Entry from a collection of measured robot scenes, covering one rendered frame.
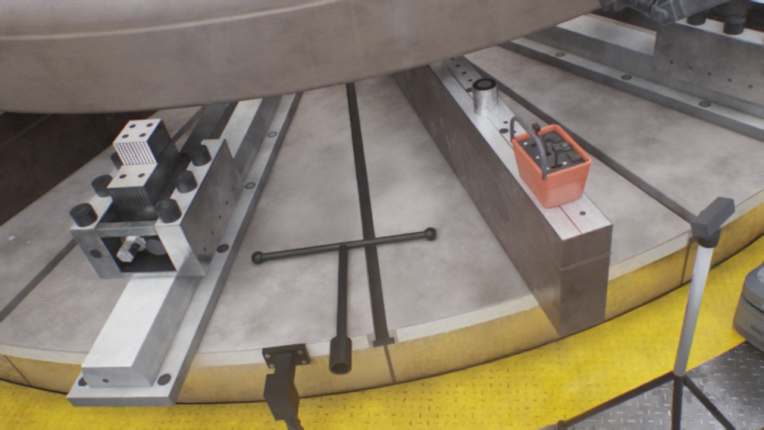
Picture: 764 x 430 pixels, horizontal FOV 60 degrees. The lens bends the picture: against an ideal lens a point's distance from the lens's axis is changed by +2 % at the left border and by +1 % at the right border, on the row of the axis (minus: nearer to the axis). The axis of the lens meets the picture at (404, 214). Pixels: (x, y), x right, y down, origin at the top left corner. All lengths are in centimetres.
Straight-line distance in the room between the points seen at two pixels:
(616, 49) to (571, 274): 144
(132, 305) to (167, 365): 22
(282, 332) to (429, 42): 100
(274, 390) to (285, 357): 14
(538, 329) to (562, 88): 118
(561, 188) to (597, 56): 141
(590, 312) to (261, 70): 119
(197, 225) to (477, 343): 96
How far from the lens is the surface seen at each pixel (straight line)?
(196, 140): 251
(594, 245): 171
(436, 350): 214
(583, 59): 308
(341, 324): 198
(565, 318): 187
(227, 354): 210
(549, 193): 168
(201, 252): 209
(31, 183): 311
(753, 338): 235
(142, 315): 210
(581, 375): 223
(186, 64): 209
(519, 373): 223
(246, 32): 199
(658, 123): 274
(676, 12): 197
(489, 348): 220
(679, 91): 286
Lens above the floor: 182
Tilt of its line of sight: 40 degrees down
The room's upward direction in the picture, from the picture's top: 11 degrees counter-clockwise
